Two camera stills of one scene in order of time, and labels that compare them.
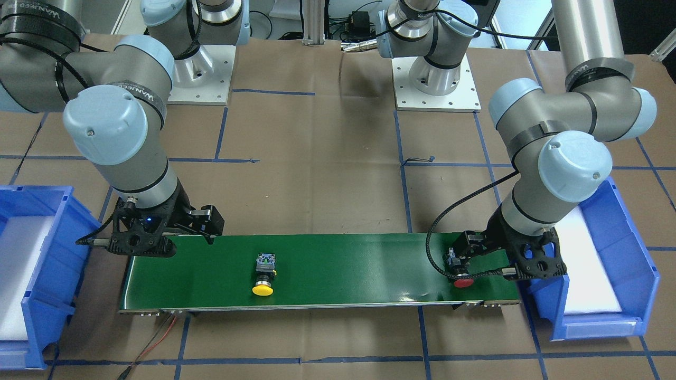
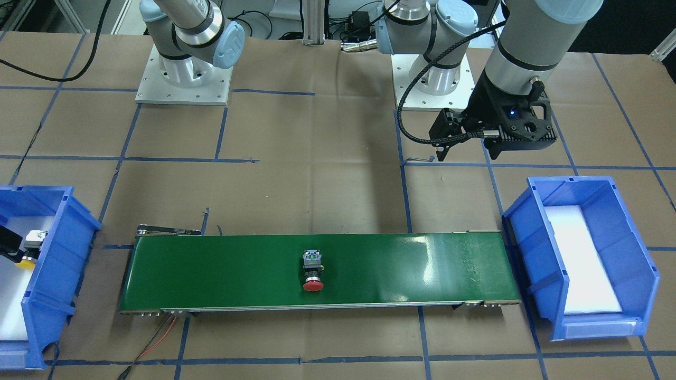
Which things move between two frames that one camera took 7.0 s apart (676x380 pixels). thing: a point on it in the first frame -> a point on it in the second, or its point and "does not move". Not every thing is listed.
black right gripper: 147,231 -> 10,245
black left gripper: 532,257 -> 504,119
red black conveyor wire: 161,332 does not move
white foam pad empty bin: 22,239 does not move
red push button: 463,282 -> 312,268
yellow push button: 265,268 -> 33,245
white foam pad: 589,288 does not move
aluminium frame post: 313,11 does not move
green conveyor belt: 308,269 does not move
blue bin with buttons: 626,261 does not move
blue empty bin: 59,271 does not move
